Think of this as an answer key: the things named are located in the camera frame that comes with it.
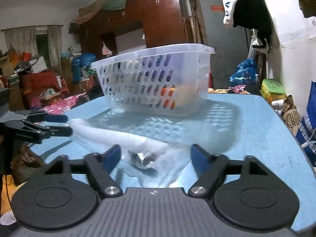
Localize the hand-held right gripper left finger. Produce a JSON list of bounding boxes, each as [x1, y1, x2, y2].
[[41, 144, 123, 198]]

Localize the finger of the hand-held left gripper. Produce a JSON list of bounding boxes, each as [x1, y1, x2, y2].
[[15, 110, 68, 123], [5, 120, 73, 144]]

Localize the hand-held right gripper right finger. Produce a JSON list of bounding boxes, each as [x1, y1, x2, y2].
[[188, 143, 272, 198]]

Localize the clear plastic bag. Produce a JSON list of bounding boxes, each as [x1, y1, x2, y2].
[[67, 119, 195, 187]]

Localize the orange plastic bottle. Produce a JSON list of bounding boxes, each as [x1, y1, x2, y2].
[[160, 85, 198, 109]]

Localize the clear plastic basket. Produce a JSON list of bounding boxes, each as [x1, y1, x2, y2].
[[90, 44, 215, 117]]

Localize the pink floral blanket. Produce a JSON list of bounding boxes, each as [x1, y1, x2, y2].
[[39, 92, 89, 115]]

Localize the red cloth covered chair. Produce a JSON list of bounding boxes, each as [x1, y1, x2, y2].
[[20, 70, 62, 97]]

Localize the blue plastic sacks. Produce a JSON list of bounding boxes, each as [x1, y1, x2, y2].
[[71, 53, 97, 83]]

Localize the beige curtain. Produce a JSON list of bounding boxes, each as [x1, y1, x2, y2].
[[4, 27, 36, 55], [47, 25, 63, 74]]

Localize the blue plastic bag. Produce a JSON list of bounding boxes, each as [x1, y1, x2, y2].
[[229, 58, 258, 87]]

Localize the brown paper bag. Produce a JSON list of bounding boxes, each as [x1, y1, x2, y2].
[[281, 95, 303, 136]]

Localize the green box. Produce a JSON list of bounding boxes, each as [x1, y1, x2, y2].
[[261, 78, 287, 102]]

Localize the blue shopping bag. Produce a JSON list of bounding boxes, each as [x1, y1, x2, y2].
[[295, 80, 316, 167]]

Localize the grey door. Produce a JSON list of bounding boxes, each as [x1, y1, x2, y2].
[[197, 0, 250, 89]]

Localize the leaning wooden boards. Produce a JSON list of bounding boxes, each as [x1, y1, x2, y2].
[[189, 0, 208, 45]]

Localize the brown wooden wardrobe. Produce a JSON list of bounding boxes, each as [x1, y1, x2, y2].
[[78, 0, 190, 55]]

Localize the black hanging garment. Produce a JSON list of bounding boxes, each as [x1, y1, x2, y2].
[[233, 0, 273, 53]]

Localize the white printed hanging jacket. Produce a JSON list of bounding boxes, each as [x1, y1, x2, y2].
[[220, 0, 262, 29]]

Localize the white cable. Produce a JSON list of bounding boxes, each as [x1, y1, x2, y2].
[[300, 128, 316, 149]]

